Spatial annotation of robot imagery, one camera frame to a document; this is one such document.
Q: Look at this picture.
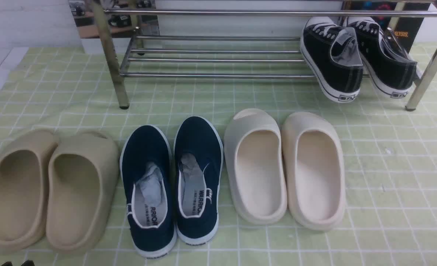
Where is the navy slip-on shoe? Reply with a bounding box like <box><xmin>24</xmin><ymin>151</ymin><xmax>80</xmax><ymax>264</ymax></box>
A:
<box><xmin>119</xmin><ymin>125</ymin><xmax>177</xmax><ymax>259</ymax></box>
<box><xmin>173</xmin><ymin>116</ymin><xmax>223</xmax><ymax>246</ymax></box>

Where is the metal shoe rack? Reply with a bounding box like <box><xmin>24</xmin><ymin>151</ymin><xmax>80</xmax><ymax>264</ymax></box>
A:
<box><xmin>92</xmin><ymin>0</ymin><xmax>437</xmax><ymax>112</ymax></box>

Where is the photo board behind rack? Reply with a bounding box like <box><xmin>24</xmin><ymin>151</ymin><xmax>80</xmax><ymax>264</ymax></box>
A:
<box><xmin>68</xmin><ymin>0</ymin><xmax>160</xmax><ymax>39</ymax></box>

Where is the left cream foam slide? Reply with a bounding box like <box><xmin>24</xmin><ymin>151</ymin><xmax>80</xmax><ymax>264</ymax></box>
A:
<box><xmin>223</xmin><ymin>108</ymin><xmax>287</xmax><ymax>225</ymax></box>

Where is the cream foam slide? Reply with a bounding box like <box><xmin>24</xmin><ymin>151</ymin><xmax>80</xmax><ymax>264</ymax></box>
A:
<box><xmin>281</xmin><ymin>112</ymin><xmax>346</xmax><ymax>231</ymax></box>
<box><xmin>223</xmin><ymin>108</ymin><xmax>287</xmax><ymax>225</ymax></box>

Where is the right cream foam slide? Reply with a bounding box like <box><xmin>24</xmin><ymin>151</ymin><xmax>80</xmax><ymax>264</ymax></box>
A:
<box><xmin>281</xmin><ymin>112</ymin><xmax>346</xmax><ymax>231</ymax></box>

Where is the left black canvas sneaker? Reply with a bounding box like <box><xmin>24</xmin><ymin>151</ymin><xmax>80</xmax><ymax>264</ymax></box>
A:
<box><xmin>300</xmin><ymin>17</ymin><xmax>364</xmax><ymax>103</ymax></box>

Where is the black canvas sneaker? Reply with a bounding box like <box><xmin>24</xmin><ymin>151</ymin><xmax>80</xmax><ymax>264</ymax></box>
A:
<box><xmin>346</xmin><ymin>17</ymin><xmax>417</xmax><ymax>98</ymax></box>
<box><xmin>300</xmin><ymin>17</ymin><xmax>364</xmax><ymax>103</ymax></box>

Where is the right tan foam slide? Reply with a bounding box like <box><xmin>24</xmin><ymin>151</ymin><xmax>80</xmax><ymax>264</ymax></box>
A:
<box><xmin>46</xmin><ymin>131</ymin><xmax>119</xmax><ymax>253</ymax></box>

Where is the tan foam slide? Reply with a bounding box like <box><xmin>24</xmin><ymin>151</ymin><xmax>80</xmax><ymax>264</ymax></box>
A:
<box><xmin>0</xmin><ymin>129</ymin><xmax>59</xmax><ymax>252</ymax></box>
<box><xmin>46</xmin><ymin>131</ymin><xmax>119</xmax><ymax>253</ymax></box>

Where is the green checkered floor mat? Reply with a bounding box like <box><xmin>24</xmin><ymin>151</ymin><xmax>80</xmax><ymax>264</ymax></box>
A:
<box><xmin>0</xmin><ymin>48</ymin><xmax>437</xmax><ymax>266</ymax></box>

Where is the right black canvas sneaker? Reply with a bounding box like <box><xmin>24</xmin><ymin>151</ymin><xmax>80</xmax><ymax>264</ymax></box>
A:
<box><xmin>346</xmin><ymin>17</ymin><xmax>417</xmax><ymax>98</ymax></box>

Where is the dark poster board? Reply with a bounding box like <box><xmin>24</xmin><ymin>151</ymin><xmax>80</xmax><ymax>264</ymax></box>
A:
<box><xmin>341</xmin><ymin>0</ymin><xmax>424</xmax><ymax>52</ymax></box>

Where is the left tan foam slide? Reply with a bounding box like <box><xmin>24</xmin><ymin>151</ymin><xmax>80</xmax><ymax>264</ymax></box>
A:
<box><xmin>0</xmin><ymin>129</ymin><xmax>59</xmax><ymax>252</ymax></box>

